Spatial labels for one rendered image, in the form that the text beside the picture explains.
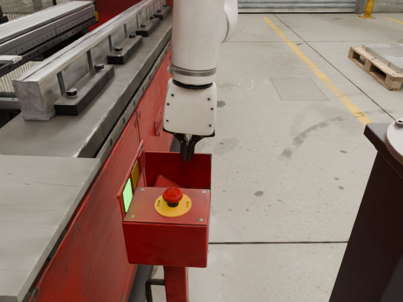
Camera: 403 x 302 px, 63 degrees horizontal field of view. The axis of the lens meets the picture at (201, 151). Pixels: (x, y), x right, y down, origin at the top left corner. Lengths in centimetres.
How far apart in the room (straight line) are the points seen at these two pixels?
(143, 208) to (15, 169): 30
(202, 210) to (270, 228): 113
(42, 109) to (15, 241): 53
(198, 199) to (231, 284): 88
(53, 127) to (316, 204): 150
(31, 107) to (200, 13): 45
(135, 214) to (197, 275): 92
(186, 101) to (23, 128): 38
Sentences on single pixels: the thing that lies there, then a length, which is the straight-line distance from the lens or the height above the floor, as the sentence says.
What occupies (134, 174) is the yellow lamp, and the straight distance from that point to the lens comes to 68.
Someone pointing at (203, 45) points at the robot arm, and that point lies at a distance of 57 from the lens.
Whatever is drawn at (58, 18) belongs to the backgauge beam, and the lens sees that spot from 151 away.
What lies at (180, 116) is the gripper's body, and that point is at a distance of 63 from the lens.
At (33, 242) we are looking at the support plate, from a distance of 32.
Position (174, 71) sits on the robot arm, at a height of 102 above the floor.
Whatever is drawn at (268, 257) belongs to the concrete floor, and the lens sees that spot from 162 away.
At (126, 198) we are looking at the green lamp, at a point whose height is 81.
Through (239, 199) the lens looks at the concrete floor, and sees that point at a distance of 190.
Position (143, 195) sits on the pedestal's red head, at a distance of 69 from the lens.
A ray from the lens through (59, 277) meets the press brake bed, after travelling 66.
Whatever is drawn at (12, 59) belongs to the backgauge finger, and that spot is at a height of 100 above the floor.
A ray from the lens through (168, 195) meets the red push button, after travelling 64.
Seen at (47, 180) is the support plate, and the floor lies 100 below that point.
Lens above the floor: 121
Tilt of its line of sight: 31 degrees down
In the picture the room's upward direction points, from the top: straight up
